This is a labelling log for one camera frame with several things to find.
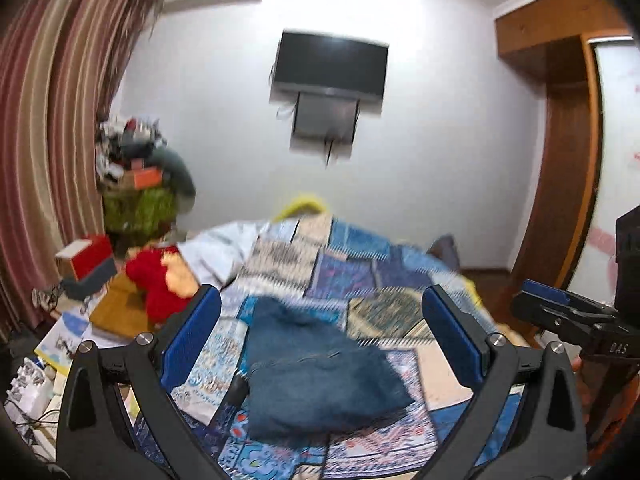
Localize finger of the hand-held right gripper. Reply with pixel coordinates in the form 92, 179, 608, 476
510, 279, 621, 347

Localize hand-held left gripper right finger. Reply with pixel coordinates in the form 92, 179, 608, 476
421, 285, 588, 480

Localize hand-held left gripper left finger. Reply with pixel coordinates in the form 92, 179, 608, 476
55, 284, 232, 480

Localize blue denim jeans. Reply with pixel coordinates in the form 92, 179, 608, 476
245, 296, 417, 446

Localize red plush toy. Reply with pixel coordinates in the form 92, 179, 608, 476
124, 246, 201, 323

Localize brown cardboard sheet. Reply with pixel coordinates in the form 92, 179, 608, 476
89, 274, 168, 343

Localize dark pillow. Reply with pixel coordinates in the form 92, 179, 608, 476
426, 233, 462, 272

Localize white cloth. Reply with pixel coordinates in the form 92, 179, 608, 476
177, 220, 275, 287

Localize dark grey box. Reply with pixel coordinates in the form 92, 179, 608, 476
61, 259, 122, 302

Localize white wardrobe door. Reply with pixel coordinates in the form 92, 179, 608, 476
567, 37, 640, 306

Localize blue patchwork blanket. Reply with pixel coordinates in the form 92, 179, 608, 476
127, 212, 531, 480

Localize stack of papers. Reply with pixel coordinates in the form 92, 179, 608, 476
34, 307, 103, 378

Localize red and white box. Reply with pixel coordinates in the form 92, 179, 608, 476
54, 233, 119, 283

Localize orange box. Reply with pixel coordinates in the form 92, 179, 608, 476
120, 167, 164, 191

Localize dark grey-green garment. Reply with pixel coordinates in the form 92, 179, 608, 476
150, 146, 198, 197

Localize yellow hanger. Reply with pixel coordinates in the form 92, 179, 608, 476
271, 192, 330, 224

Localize white power strip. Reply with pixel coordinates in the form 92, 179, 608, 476
4, 355, 57, 423

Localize pile of clutter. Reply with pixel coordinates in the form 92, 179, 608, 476
95, 115, 168, 196

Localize striped curtain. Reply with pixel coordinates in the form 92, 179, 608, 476
0, 0, 168, 343

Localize black wall television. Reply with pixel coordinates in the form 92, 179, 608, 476
269, 29, 391, 111

